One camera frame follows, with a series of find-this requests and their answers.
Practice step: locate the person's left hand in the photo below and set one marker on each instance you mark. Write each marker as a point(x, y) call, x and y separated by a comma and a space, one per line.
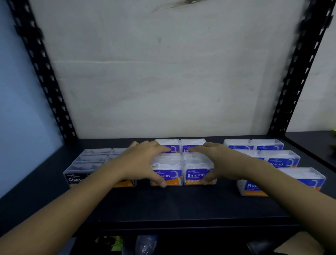
point(136, 163)

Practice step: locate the person's right hand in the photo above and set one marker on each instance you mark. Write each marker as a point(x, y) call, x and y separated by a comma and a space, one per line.
point(228, 164)

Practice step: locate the person's right forearm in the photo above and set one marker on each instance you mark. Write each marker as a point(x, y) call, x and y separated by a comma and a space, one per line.
point(294, 199)

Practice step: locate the person's left forearm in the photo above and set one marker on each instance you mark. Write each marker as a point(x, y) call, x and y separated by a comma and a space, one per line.
point(57, 210)

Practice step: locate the green plastic packet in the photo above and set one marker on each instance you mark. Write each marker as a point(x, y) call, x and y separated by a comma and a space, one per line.
point(116, 243)

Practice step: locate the clear plastic bottle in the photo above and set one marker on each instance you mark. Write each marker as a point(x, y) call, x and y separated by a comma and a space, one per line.
point(145, 245)

